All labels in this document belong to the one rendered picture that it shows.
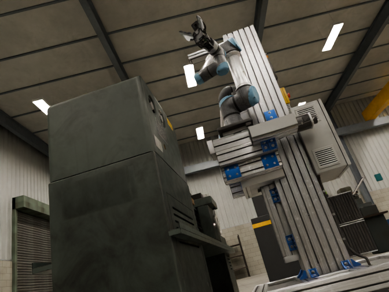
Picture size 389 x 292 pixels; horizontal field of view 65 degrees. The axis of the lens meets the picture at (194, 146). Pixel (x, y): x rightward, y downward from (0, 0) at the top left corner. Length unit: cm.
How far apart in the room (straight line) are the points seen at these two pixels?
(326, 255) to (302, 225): 20
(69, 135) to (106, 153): 21
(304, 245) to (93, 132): 131
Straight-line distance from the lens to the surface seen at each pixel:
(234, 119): 194
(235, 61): 213
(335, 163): 201
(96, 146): 136
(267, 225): 657
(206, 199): 240
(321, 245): 196
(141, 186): 122
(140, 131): 130
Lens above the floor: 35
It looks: 23 degrees up
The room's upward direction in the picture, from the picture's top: 14 degrees counter-clockwise
